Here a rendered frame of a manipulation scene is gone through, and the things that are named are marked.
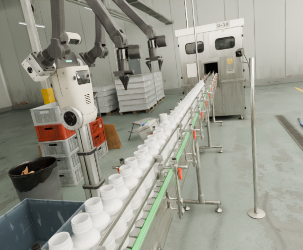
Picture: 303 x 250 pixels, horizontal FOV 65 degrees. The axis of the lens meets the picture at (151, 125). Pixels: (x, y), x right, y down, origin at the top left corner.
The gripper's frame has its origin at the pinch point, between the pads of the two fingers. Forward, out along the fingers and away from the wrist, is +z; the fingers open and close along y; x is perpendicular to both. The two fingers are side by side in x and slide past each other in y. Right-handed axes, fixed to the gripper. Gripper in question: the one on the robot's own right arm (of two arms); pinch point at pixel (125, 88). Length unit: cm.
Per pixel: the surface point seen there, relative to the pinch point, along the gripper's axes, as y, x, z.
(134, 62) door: -96, 1035, -67
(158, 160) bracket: 15, -44, 24
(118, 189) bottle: 5, -67, 23
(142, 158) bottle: 10, -50, 21
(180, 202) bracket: 22, -44, 41
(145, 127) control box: 8.1, 6.2, 22.6
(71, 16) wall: -389, 1105, -314
